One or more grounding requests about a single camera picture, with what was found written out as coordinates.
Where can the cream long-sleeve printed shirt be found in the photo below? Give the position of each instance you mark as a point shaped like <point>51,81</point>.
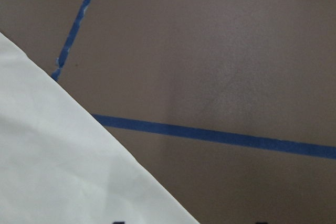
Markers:
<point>60,165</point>

